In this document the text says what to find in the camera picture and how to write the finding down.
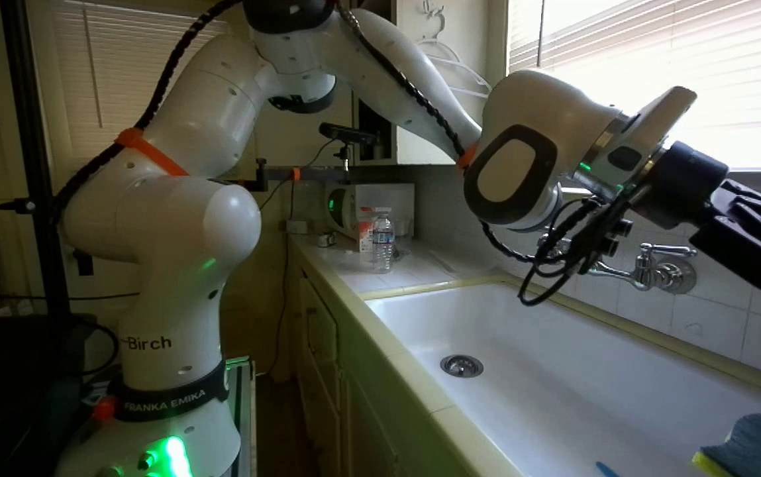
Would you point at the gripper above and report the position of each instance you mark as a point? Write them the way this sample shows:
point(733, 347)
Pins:
point(685, 182)

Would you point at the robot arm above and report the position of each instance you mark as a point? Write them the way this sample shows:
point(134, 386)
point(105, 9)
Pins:
point(181, 218)

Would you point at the white sink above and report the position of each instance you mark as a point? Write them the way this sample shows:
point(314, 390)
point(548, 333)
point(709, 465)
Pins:
point(552, 391)

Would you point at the window with blinds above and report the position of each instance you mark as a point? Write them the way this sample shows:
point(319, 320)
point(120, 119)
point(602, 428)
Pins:
point(108, 73)
point(718, 59)

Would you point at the white microwave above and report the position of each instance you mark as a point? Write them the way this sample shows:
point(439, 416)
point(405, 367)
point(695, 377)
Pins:
point(380, 202)

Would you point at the clear plastic water bottle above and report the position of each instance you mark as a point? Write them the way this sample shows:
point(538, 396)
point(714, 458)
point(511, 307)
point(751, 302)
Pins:
point(383, 242)

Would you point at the small white red carton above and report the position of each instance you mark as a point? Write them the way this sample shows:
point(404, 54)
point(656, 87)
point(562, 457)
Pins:
point(365, 232)

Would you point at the small white object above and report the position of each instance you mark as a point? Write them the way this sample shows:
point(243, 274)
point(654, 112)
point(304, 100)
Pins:
point(326, 239)

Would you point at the cabinet drawer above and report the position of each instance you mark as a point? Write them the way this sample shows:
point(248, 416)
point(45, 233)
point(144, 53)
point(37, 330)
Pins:
point(319, 324)

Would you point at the cabinet door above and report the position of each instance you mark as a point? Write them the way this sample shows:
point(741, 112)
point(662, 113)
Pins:
point(367, 430)

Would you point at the black stand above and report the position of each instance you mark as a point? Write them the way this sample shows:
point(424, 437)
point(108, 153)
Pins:
point(36, 165)

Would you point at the chrome wall tap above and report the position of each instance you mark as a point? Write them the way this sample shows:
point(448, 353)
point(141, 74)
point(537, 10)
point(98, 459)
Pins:
point(652, 268)

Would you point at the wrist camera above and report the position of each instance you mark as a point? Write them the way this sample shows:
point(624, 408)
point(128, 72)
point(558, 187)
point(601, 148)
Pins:
point(597, 235)

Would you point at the camera on mount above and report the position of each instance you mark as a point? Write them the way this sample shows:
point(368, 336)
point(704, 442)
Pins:
point(347, 134)

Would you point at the wall socket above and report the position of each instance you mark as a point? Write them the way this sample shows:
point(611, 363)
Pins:
point(297, 226)

